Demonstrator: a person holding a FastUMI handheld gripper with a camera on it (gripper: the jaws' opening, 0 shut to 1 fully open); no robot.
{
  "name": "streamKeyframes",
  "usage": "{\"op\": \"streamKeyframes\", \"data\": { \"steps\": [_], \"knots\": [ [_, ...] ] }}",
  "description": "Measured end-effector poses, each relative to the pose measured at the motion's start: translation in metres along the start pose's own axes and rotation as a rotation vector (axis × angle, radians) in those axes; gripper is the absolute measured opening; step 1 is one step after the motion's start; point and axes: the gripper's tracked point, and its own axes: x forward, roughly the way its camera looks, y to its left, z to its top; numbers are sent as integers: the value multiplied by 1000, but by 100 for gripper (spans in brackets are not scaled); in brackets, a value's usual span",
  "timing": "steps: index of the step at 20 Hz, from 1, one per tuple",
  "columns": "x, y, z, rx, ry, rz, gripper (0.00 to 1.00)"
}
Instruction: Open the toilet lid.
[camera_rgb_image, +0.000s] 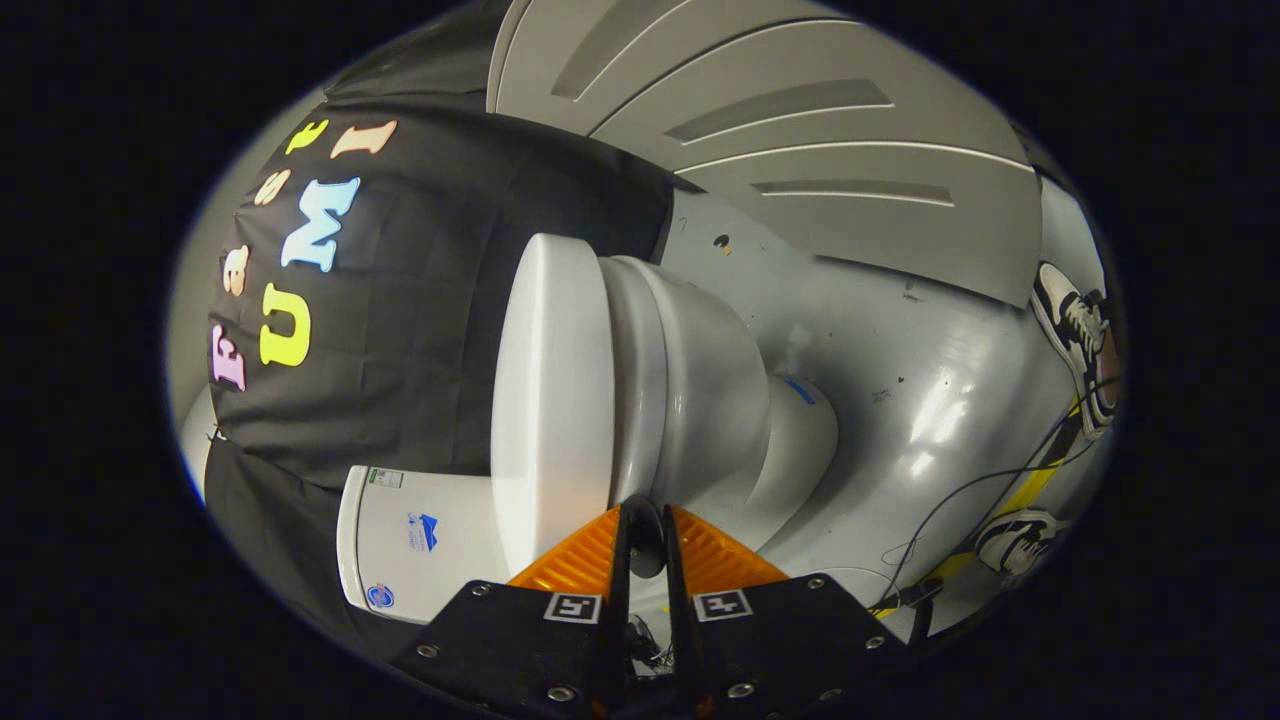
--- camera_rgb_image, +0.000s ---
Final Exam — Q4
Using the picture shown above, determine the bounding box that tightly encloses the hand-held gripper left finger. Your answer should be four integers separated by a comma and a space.
390, 497, 641, 720

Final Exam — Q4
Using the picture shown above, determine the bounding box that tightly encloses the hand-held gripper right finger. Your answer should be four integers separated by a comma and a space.
640, 497, 909, 720

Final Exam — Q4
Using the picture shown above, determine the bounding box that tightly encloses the white toilet lid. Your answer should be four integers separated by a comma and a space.
490, 233, 617, 576

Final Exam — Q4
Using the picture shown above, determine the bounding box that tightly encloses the black backdrop cloth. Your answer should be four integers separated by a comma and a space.
205, 0, 701, 666

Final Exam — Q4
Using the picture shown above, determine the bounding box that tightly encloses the person's black white shoe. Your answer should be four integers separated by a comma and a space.
1030, 262, 1119, 439
975, 508, 1067, 583

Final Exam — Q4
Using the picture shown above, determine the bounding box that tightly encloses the yellow black floor tape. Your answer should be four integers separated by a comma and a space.
870, 400, 1093, 617

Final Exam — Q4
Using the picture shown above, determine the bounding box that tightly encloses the grey panelled cabinet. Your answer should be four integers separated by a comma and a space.
487, 0, 1044, 308

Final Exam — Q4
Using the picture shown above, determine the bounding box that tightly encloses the tangle of black cables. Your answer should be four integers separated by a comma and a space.
880, 380, 1116, 613

